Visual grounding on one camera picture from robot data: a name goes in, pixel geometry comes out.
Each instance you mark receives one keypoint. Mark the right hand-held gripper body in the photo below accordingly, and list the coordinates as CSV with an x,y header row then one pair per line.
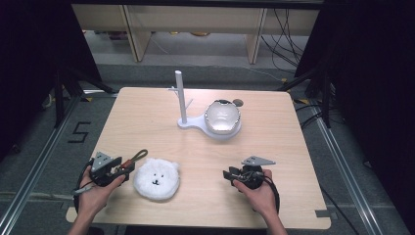
x,y
253,174

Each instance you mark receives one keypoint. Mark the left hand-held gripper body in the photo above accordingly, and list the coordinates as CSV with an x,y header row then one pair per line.
x,y
101,169

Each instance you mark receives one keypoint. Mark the white fluffy bear plush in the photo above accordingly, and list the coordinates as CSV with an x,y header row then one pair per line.
x,y
156,179

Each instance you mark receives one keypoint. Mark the person's right hand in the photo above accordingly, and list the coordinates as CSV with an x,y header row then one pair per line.
x,y
259,197

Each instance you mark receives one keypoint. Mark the person's left hand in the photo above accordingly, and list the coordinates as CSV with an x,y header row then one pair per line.
x,y
94,196

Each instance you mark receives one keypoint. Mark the silver-rimmed white bowl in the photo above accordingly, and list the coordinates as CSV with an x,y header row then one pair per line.
x,y
222,117

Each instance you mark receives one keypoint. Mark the small dark round disc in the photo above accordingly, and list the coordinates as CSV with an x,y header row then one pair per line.
x,y
239,102

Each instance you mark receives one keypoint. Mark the grey tape patch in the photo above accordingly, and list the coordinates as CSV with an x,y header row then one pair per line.
x,y
326,213

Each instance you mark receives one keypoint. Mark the black metal stand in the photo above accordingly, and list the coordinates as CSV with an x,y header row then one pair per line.
x,y
59,98
326,98

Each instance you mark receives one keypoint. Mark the white hanger stand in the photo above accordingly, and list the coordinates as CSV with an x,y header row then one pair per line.
x,y
182,98

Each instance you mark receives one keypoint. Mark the dark curtain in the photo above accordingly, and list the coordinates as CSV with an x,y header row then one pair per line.
x,y
29,65
375,81

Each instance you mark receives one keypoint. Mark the light wooden shelf unit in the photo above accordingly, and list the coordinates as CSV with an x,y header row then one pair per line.
x,y
195,19

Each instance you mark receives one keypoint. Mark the aluminium floor rail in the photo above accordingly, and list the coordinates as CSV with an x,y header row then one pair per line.
x,y
32,176
345,173

